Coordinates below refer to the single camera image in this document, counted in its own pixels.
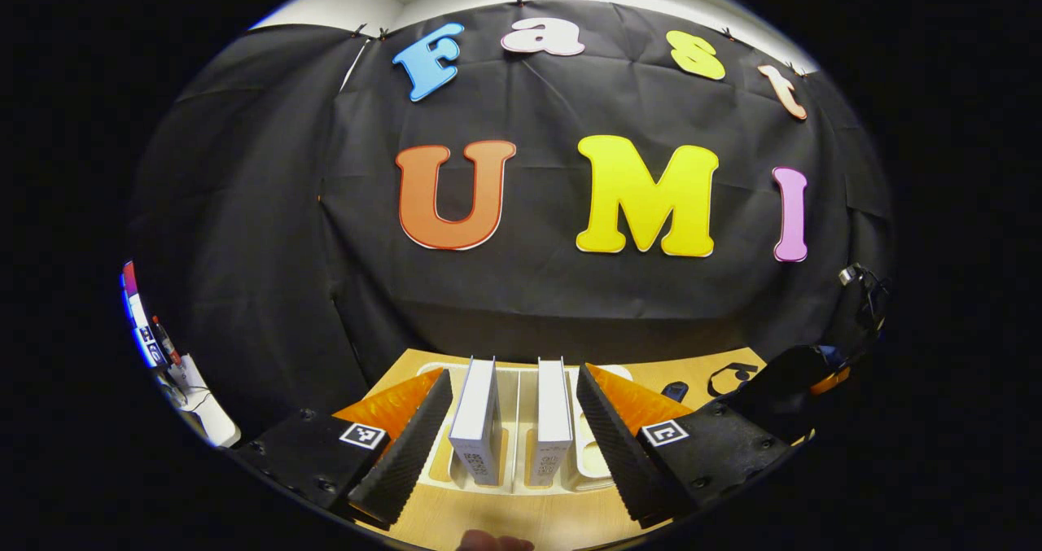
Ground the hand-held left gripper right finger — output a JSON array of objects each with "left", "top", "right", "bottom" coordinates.
[{"left": 575, "top": 362, "right": 797, "bottom": 530}]

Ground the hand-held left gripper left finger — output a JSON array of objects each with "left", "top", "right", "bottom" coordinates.
[{"left": 232, "top": 368, "right": 454, "bottom": 529}]

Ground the blue schoolbag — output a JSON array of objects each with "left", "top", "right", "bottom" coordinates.
[{"left": 661, "top": 343, "right": 854, "bottom": 448}]

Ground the white book with blue edges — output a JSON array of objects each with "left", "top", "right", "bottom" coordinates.
[{"left": 448, "top": 357, "right": 504, "bottom": 487}]

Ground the white book with patterned cover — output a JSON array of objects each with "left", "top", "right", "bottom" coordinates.
[{"left": 525, "top": 358, "right": 575, "bottom": 487}]

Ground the white bookshelf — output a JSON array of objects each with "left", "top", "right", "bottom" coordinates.
[{"left": 417, "top": 360, "right": 634, "bottom": 495}]

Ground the black backdrop cloth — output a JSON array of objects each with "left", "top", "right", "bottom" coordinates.
[{"left": 126, "top": 0, "right": 896, "bottom": 446}]

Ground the white side table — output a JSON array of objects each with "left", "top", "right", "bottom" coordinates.
[{"left": 167, "top": 354, "right": 242, "bottom": 448}]

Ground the small red object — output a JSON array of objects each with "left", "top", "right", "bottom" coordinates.
[{"left": 153, "top": 315, "right": 182, "bottom": 366}]

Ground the computer monitor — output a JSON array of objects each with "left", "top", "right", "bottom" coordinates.
[{"left": 120, "top": 258, "right": 173, "bottom": 370}]

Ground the black cable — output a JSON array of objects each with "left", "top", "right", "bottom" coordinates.
[{"left": 838, "top": 262, "right": 893, "bottom": 336}]

